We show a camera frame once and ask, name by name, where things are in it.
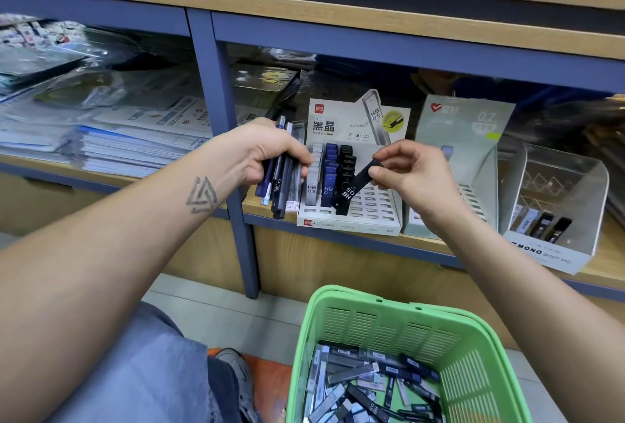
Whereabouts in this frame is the person's left hand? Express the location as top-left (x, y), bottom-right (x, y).
top-left (210, 117), bottom-right (314, 194)

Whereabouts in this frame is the person's right hand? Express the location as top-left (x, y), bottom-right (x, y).
top-left (369, 139), bottom-right (465, 224)

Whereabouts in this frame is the white display box red label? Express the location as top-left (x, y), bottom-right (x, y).
top-left (296, 88), bottom-right (411, 236)

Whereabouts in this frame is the pale green display box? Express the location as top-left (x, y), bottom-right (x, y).
top-left (403, 95), bottom-right (516, 240)

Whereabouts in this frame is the row of HB lead cases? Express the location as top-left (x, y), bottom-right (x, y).
top-left (305, 141), bottom-right (357, 209)

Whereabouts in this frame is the green plastic basket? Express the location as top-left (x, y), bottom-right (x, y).
top-left (286, 285), bottom-right (533, 423)

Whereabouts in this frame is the clear plastic display box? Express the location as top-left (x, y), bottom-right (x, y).
top-left (498, 141), bottom-right (611, 275)

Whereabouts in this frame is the pile of lead cases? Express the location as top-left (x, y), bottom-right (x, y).
top-left (305, 342), bottom-right (443, 423)

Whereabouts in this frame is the person's right forearm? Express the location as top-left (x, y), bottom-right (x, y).
top-left (434, 193), bottom-right (625, 423)

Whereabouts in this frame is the person's left forearm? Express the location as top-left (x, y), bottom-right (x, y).
top-left (0, 159), bottom-right (245, 423)

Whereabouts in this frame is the stack of wrapped paper packs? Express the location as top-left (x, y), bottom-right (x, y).
top-left (0, 15), bottom-right (299, 179)

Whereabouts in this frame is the grey sneaker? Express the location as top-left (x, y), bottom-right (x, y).
top-left (215, 347), bottom-right (260, 423)

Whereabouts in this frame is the colourful printed mat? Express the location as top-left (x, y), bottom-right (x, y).
top-left (208, 347), bottom-right (294, 423)

